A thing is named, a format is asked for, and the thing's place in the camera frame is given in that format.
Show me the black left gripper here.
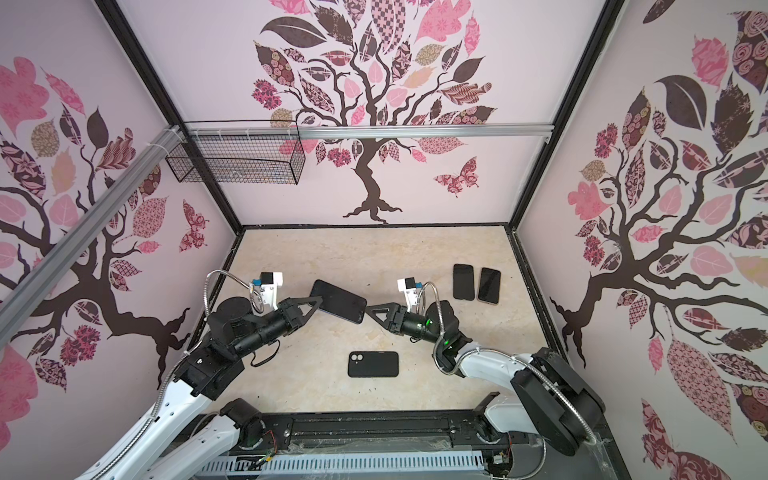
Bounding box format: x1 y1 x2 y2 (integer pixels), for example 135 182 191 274
234 297 324 359

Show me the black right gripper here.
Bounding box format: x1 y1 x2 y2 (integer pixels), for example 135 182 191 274
369 306 446 349

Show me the dark smartphone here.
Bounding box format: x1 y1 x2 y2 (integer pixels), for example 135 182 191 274
310 279 367 324

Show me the pink phone case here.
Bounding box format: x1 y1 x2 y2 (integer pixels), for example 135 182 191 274
477 267 502 305

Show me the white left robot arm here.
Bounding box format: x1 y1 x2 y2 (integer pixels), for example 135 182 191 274
81 296 322 479

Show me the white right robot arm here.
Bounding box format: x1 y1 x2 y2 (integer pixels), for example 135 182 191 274
365 301 605 456

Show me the right flexible metal conduit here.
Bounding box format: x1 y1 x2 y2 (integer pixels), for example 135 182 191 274
414 281 598 446

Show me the flexible metal conduit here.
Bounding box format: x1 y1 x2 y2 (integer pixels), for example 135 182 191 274
414 281 598 446
80 269 255 479

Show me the silver aluminium crossbar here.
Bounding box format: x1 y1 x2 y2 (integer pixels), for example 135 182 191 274
187 123 554 140

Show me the silver aluminium side bar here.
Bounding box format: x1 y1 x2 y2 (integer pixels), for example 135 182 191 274
1 126 182 345

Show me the left flexible metal conduit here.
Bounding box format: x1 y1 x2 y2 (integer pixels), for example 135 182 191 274
80 269 255 479

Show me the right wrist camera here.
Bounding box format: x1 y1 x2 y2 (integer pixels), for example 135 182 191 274
397 277 422 312

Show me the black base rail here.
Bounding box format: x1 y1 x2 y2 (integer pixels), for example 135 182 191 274
131 407 625 480

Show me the black wire basket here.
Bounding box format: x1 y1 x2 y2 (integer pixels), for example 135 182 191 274
165 119 307 185

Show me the white slotted cable duct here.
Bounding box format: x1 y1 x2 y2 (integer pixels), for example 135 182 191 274
195 451 486 479

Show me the black corner frame post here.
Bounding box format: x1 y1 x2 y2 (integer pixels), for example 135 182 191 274
95 0 244 235

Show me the black right corner post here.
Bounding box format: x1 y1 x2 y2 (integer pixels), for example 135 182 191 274
507 0 626 231

